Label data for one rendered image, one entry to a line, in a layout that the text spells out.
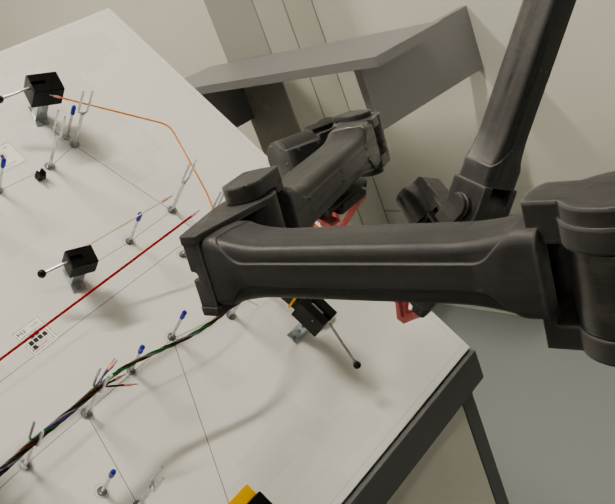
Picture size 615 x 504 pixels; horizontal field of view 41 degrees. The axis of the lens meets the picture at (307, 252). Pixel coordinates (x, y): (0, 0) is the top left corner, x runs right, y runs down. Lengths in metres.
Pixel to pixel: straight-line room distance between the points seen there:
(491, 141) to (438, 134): 2.15
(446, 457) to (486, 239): 1.14
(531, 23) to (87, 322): 0.80
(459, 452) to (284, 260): 1.09
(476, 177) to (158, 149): 0.71
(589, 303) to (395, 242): 0.14
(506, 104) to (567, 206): 0.61
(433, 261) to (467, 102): 2.55
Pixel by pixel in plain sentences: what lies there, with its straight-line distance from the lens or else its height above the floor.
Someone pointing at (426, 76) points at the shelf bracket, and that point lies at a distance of 2.78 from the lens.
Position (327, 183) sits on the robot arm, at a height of 1.44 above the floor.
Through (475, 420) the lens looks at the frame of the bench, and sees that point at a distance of 1.73.
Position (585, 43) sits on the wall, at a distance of 2.76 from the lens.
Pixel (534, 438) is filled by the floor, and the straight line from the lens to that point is 2.81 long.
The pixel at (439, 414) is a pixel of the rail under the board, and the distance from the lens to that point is 1.55.
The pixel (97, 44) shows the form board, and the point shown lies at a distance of 1.77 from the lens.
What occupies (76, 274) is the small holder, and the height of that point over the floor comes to 1.33.
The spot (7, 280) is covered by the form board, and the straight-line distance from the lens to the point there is 1.39.
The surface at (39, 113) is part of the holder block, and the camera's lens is 1.59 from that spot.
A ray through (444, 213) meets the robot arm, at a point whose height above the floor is 1.30.
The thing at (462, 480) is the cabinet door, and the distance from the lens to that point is 1.72.
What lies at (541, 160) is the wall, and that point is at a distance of 3.02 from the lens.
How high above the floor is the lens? 1.70
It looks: 21 degrees down
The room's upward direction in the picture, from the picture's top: 21 degrees counter-clockwise
